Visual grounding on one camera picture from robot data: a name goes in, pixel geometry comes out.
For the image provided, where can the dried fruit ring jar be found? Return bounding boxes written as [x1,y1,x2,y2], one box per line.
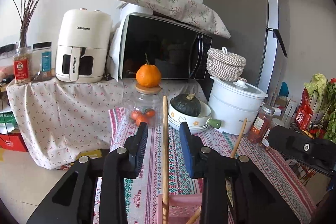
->
[268,118,285,135]

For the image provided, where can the black microwave oven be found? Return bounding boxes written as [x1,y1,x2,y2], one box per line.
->
[109,13,213,81]

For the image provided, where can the white bowl with green handle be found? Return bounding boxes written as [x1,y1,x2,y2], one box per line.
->
[168,97,222,134]

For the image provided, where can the napa cabbage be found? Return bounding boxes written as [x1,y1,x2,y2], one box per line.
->
[304,73,328,114]

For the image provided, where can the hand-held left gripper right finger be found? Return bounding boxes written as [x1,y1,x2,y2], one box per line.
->
[179,122,302,224]

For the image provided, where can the dry branches in glass vase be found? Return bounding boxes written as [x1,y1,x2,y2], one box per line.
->
[5,0,59,48]

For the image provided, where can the bunch of green herbs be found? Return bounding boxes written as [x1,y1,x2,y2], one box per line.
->
[319,78,336,143]

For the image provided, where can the patterned striped tablecloth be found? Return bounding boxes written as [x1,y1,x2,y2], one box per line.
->
[91,106,318,224]

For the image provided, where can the dark green squash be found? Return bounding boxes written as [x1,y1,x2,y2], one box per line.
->
[175,93,202,117]

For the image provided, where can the floral cloth cover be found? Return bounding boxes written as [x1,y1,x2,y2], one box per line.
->
[115,0,231,39]

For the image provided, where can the red box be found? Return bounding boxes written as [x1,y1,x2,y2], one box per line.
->
[0,132,29,152]

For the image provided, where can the large orange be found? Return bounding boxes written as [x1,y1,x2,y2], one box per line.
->
[136,53,162,87]

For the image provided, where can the glass jar with wooden lid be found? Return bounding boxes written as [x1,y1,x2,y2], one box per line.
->
[123,84,163,128]

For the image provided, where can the black wire rack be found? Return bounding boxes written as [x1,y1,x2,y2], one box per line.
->
[285,82,336,188]

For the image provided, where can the cream air fryer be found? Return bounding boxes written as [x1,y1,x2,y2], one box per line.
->
[55,7,112,83]

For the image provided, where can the woven lidded basket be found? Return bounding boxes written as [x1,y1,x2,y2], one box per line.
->
[206,47,247,82]

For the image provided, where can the blue label jar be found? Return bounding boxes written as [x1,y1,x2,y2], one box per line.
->
[31,42,53,82]

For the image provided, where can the red label jar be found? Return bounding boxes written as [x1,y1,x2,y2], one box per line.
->
[13,47,32,86]

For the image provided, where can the pink utensil basket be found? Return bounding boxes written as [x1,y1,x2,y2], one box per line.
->
[157,194,202,224]

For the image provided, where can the yellow box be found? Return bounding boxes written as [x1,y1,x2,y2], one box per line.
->
[79,149,103,161]

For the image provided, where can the chili flake jar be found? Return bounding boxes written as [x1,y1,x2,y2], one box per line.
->
[248,104,275,144]

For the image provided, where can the grey refrigerator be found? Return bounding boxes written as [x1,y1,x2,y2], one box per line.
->
[202,0,293,98]

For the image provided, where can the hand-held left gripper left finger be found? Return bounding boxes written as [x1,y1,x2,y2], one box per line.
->
[26,122,149,224]

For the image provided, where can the red plastic bag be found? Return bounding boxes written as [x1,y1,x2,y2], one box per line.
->
[293,88,322,132]

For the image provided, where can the white electric cooking pot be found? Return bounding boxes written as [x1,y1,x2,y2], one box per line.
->
[208,76,269,134]

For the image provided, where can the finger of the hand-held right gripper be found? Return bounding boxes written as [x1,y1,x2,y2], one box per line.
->
[267,126,336,169]

